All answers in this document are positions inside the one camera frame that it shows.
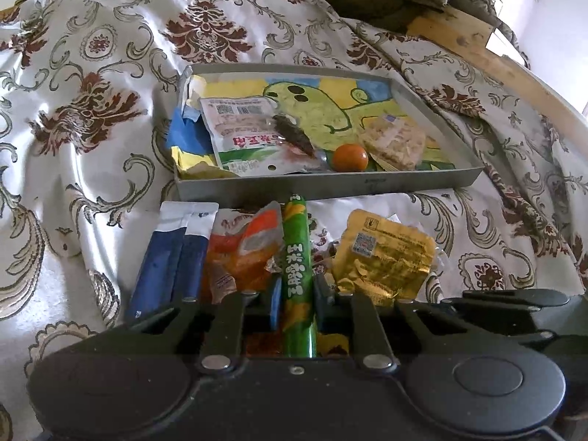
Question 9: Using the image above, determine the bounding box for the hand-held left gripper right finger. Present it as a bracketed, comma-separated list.
[315, 276, 465, 372]

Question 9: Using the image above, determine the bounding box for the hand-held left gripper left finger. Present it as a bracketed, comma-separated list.
[124, 278, 282, 372]

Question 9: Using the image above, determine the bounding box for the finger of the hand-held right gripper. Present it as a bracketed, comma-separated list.
[463, 289, 570, 308]
[441, 300, 540, 332]

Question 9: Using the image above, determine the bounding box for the green sausage stick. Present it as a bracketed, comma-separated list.
[280, 193, 319, 360]

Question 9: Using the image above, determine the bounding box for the orange snack packet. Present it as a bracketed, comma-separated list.
[204, 201, 284, 305]

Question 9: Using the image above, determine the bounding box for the gold foil packet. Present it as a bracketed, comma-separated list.
[331, 209, 438, 308]

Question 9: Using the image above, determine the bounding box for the blue white sachet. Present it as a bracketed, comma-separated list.
[172, 202, 220, 300]
[125, 202, 188, 323]

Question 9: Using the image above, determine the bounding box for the grey shallow tray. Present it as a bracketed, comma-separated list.
[173, 63, 484, 199]

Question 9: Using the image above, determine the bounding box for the orange fruit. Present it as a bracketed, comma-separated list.
[331, 144, 369, 172]

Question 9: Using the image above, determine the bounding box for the dried fish packet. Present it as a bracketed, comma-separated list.
[270, 114, 319, 158]

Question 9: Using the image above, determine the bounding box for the white green pea packet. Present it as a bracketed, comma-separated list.
[199, 96, 325, 178]

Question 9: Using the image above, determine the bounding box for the clear rice cracker packet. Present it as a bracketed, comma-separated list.
[357, 116, 429, 172]

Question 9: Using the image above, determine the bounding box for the painted green creature picture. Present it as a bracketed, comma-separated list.
[168, 73, 455, 180]

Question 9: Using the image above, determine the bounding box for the white board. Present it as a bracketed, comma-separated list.
[485, 26, 532, 69]

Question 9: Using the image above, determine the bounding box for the floral printed blanket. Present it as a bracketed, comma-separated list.
[0, 0, 588, 441]

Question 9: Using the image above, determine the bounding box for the wooden bed frame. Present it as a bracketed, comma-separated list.
[405, 6, 588, 127]

